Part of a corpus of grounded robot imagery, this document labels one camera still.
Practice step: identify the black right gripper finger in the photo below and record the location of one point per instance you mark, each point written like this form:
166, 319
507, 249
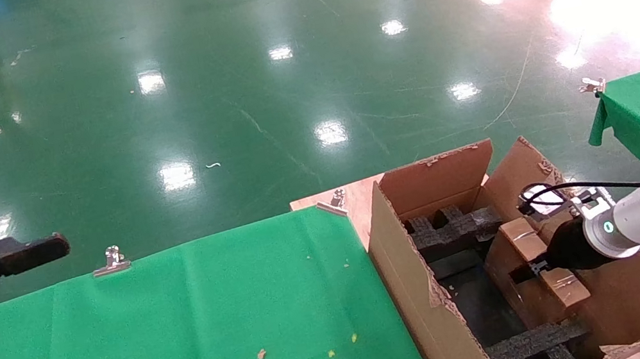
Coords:
554, 217
530, 270

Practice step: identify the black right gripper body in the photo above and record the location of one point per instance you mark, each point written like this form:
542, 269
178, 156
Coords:
569, 248

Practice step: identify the small brown cardboard box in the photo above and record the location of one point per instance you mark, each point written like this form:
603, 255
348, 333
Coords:
524, 295

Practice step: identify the large open brown carton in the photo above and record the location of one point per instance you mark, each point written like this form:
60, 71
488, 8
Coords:
415, 280

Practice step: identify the black foam bottom pad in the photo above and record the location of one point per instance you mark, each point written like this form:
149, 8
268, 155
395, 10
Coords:
477, 302

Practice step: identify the silver binder clip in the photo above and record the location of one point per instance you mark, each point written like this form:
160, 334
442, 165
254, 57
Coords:
111, 263
334, 203
593, 85

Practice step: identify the large green table cloth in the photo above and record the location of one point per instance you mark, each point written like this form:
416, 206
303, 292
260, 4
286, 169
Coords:
158, 336

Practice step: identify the small white floor scrap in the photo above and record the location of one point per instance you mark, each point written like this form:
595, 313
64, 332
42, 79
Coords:
212, 165

